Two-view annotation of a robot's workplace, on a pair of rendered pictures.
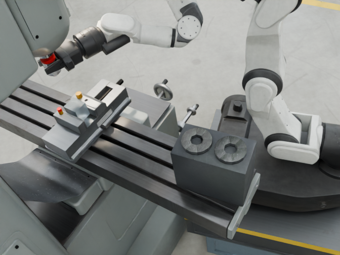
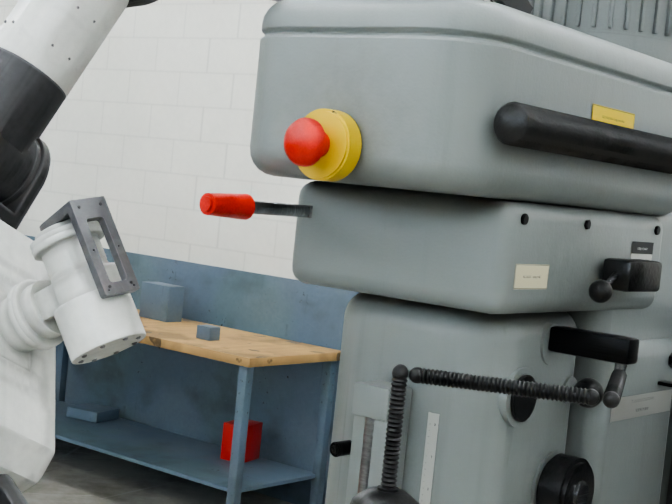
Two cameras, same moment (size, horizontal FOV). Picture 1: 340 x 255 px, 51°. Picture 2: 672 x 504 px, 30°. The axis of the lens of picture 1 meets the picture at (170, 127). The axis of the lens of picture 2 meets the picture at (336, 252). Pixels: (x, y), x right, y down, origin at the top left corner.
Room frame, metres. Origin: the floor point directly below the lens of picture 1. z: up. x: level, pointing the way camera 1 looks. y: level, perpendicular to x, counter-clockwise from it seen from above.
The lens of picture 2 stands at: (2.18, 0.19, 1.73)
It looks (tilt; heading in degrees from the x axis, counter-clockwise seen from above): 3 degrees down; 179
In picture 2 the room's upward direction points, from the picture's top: 6 degrees clockwise
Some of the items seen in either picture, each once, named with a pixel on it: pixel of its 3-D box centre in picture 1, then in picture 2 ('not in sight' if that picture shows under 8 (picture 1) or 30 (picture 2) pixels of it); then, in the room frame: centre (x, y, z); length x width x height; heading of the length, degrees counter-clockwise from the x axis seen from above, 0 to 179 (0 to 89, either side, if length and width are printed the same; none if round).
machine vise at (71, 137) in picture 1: (86, 114); not in sight; (0.95, 0.30, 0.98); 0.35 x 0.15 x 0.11; 139
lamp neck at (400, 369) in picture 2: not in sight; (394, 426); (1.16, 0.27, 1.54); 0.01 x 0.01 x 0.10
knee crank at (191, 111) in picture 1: (187, 116); not in sight; (1.27, -0.10, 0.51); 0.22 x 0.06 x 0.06; 141
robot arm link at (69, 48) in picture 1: (75, 50); not in sight; (0.99, 0.26, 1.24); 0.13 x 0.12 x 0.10; 29
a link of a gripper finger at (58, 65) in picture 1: (54, 68); not in sight; (0.92, 0.32, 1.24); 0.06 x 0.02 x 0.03; 120
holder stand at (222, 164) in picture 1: (214, 163); not in sight; (0.60, -0.11, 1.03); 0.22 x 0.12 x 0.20; 59
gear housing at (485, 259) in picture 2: not in sight; (486, 247); (0.91, 0.36, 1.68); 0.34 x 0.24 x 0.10; 141
